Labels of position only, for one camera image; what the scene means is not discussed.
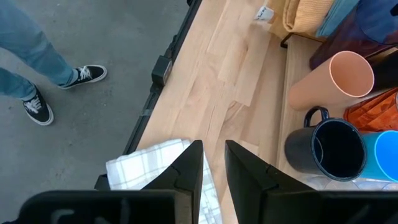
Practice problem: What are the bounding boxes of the person's leg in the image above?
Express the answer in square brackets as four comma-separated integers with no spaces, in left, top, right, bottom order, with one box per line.
[0,67,38,101]
[0,0,75,86]

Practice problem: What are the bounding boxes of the amber plastic tumbler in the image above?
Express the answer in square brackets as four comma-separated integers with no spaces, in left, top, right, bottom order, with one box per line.
[343,88,398,133]

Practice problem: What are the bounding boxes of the dark blue enamel mug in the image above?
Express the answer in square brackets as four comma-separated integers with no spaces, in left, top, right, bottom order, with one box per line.
[284,106,368,182]

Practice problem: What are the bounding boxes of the peach plastic cup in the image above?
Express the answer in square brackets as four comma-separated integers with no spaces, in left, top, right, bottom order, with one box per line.
[288,50,376,112]

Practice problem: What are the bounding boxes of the white plaid dish towel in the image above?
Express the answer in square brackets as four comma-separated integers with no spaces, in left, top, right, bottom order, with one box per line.
[105,138,223,224]

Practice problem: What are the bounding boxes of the yellow and blue rolled towels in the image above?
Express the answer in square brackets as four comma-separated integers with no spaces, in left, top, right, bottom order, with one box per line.
[254,0,335,35]

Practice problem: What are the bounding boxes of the light blue towel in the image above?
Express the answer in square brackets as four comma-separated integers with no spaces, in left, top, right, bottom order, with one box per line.
[315,0,361,38]

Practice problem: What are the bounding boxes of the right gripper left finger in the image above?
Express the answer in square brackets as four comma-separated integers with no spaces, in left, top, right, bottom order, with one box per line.
[141,139,205,224]

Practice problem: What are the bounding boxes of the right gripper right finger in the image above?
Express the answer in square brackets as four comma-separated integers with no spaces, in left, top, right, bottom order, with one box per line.
[224,139,315,224]

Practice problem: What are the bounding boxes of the purple faceted tumbler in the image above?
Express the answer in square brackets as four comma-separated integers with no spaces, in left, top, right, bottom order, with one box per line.
[309,0,398,71]

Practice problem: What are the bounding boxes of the person's black shoe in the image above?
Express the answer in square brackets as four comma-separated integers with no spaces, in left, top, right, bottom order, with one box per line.
[58,64,108,91]
[22,88,55,126]

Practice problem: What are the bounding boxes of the blue plastic mug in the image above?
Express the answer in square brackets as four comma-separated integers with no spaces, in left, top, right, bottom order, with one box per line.
[360,129,398,183]

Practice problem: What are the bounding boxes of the black aluminium table frame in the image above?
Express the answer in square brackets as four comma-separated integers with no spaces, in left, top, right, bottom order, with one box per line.
[95,0,203,191]

